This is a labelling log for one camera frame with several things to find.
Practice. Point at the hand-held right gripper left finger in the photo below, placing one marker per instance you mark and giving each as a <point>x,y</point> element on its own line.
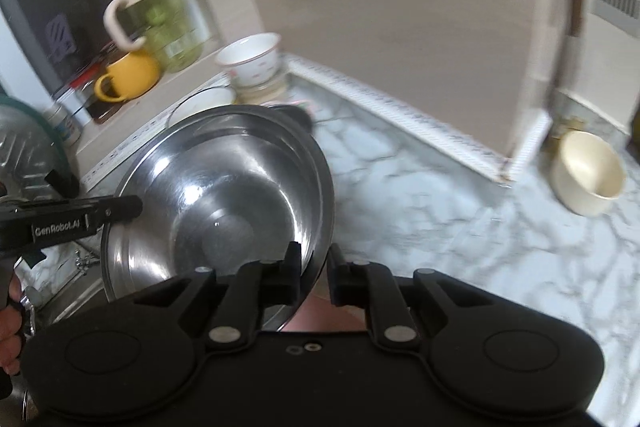
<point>287,274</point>

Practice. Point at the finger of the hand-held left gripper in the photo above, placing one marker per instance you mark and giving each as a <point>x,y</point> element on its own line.
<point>122,209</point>

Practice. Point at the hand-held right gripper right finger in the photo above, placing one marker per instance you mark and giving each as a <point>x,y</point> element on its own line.
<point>336,277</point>

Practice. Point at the pink bear-shaped plate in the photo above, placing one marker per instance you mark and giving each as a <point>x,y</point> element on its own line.
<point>325,319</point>

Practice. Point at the stainless steel bowl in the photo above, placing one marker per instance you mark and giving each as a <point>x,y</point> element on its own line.
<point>210,187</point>

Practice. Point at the cream bowl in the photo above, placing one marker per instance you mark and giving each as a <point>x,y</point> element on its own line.
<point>590,172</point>

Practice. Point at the person's left hand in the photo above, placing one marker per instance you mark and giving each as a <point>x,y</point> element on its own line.
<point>11,337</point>

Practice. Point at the chrome faucet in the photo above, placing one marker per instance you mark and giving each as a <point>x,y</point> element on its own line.
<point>86,263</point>

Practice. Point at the steel sink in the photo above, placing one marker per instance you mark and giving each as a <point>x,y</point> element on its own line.
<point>60,302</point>

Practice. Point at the clear ribbed container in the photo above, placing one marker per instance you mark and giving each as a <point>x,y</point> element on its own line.
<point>30,152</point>

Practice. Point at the small metal tin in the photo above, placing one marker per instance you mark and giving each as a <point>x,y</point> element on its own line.
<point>62,124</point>

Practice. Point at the dark glass jar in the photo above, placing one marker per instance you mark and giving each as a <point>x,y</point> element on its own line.
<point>90,97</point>

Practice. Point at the yellow mug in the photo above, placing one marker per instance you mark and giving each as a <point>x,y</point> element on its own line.
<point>130,74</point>

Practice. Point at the yellow bowl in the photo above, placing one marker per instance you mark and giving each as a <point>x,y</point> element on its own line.
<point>205,102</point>

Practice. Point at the window hook sticker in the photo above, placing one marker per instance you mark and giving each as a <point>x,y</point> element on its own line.
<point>61,34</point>

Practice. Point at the plastic food container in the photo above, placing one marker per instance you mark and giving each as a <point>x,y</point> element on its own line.
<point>265,89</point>

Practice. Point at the green water bottle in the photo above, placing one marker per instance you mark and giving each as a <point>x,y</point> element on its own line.
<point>165,17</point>

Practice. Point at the white floral bowl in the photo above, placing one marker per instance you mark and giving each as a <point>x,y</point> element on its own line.
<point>252,59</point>

